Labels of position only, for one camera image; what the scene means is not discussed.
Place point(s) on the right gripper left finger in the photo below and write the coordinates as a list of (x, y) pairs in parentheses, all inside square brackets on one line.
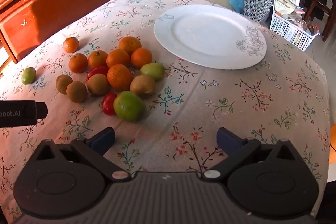
[(92, 151)]

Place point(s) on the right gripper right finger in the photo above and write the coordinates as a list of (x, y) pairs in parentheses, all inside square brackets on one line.
[(238, 151)]

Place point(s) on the small green fruit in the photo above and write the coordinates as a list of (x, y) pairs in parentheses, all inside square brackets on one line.
[(28, 76)]

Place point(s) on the red cherry tomato front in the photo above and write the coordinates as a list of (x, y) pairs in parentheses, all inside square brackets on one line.
[(107, 104)]

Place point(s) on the red cherry tomato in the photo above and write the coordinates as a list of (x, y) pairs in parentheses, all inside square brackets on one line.
[(97, 70), (107, 104)]

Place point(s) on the large green fruit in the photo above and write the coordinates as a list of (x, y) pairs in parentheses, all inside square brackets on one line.
[(129, 106)]

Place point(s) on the brown kiwi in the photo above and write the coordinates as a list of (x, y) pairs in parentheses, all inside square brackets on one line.
[(62, 83), (76, 92), (143, 86), (98, 85)]

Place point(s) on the large orange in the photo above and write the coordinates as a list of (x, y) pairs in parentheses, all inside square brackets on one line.
[(119, 77)]

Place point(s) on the tangerine with stem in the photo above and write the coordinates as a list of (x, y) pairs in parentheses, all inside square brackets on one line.
[(97, 59)]

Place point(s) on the tangerine top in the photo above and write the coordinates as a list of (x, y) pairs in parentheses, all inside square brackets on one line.
[(129, 44)]

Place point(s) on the lone small tangerine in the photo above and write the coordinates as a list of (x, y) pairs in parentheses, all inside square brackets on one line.
[(70, 45)]

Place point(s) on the orange plastic bag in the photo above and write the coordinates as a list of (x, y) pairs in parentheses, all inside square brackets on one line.
[(332, 154)]

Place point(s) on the white floral plate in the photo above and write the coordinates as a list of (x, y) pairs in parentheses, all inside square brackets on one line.
[(210, 36)]

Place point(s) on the white perforated basket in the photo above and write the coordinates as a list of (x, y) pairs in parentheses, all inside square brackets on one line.
[(292, 33)]

